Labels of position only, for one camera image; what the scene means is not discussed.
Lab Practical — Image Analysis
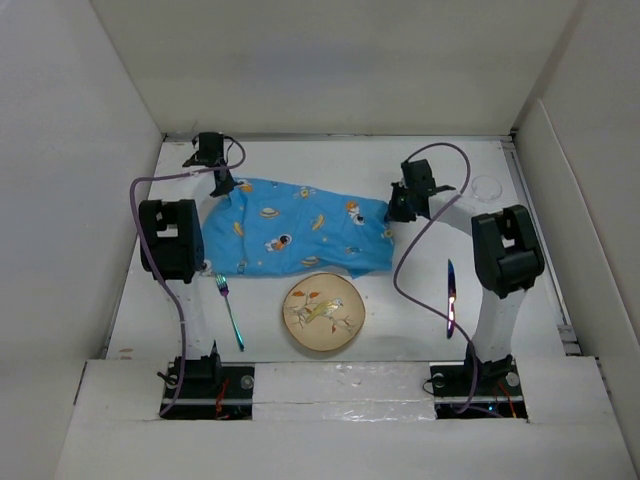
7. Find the round bird-pattern plate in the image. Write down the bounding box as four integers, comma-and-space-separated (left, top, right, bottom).
282, 273, 366, 353

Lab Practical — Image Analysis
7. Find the clear drinking glass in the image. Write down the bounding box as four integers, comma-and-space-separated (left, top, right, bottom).
471, 175, 503, 203

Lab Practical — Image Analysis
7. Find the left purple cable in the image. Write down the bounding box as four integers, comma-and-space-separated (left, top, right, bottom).
129, 134, 246, 416

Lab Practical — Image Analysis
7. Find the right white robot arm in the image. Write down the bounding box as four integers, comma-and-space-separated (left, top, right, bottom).
386, 159, 545, 394

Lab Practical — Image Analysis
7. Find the iridescent fork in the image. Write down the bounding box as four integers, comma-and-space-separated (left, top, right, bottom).
214, 273, 246, 352

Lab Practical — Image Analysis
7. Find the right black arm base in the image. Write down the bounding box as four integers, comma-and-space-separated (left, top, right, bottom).
422, 355, 528, 420

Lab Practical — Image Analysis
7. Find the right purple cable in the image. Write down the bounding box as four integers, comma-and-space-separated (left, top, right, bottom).
392, 142, 484, 415

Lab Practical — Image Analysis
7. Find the blue space-print cloth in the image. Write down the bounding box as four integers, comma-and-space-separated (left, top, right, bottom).
201, 178, 394, 278

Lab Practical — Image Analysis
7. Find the purple cable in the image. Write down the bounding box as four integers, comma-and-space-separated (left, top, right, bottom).
129, 134, 246, 416
392, 142, 484, 415

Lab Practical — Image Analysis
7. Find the iridescent knife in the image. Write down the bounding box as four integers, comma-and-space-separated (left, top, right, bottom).
446, 259, 457, 339

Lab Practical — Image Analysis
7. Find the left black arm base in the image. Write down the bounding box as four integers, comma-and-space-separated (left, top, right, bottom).
157, 344, 255, 421

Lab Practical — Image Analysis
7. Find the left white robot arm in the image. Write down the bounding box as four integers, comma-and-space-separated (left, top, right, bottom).
129, 132, 236, 351

